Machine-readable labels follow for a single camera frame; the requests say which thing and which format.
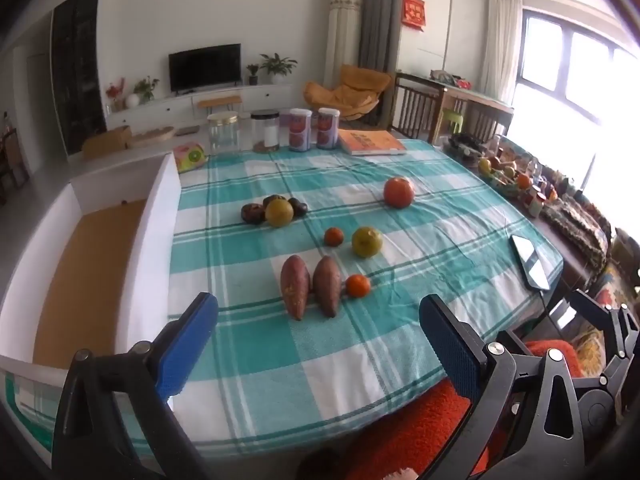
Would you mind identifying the small orange tangerine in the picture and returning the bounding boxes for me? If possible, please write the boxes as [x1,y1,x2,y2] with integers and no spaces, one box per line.
[345,274,371,298]
[323,226,345,247]

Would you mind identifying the red sweet potato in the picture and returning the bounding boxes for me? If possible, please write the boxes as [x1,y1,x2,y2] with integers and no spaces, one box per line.
[312,256,342,318]
[280,255,311,321]

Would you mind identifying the large yellow-green citrus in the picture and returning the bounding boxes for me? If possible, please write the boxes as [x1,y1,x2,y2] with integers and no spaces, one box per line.
[352,226,383,258]

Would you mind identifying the dark mangosteen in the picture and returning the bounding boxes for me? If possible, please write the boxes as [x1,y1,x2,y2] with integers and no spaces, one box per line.
[288,197,308,218]
[241,203,266,226]
[262,194,288,208]

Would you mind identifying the yellow passion fruit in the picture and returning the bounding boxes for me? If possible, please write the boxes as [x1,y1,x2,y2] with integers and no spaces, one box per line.
[265,198,294,228]

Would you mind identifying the dark mangosteen back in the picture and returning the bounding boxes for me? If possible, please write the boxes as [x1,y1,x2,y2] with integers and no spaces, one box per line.
[262,194,288,208]

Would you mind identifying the black tablet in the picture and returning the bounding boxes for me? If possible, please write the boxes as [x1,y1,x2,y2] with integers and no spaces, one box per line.
[511,235,550,292]

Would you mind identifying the orange fuzzy cushion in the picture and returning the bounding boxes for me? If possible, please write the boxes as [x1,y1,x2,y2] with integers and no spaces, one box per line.
[344,339,586,480]

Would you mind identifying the fruit tray on side table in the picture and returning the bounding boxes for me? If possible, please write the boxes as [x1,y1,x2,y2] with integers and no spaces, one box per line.
[476,156,559,207]

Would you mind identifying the wooden desk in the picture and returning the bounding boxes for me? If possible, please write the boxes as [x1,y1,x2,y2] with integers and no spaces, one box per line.
[427,79,514,144]

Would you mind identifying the teal plaid tablecloth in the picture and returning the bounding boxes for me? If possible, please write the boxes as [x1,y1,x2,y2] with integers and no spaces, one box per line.
[165,141,563,460]

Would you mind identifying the wooden chair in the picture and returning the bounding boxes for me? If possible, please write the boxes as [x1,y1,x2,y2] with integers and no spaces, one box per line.
[390,72,447,144]

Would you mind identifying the fruit print tissue pack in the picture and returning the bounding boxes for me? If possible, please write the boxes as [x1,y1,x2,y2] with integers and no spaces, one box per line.
[172,142,207,174]

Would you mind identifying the orange book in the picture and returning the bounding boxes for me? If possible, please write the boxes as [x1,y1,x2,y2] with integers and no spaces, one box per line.
[338,129,406,156]

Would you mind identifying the glass jar gold lid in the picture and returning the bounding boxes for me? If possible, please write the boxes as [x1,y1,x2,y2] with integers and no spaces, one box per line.
[207,110,240,154]

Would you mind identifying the white tv cabinet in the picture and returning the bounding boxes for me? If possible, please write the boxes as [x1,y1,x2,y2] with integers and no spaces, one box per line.
[105,84,293,134]

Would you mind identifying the orange lounge chair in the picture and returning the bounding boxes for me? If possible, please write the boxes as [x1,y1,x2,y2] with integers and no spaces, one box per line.
[303,64,392,122]

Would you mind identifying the clear jar black lid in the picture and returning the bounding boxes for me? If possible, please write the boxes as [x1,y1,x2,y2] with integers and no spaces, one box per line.
[250,110,280,153]

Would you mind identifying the white standing air conditioner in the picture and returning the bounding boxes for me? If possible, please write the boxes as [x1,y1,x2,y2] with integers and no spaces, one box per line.
[323,0,362,89]

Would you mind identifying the black television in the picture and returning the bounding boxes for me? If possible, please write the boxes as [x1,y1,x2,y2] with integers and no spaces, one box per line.
[168,44,242,92]

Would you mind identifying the potted green plant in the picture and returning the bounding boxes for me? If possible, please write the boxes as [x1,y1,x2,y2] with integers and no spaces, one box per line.
[260,53,298,84]

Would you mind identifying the red wall hanging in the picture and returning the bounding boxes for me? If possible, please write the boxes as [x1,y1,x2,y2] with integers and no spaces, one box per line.
[401,0,426,30]

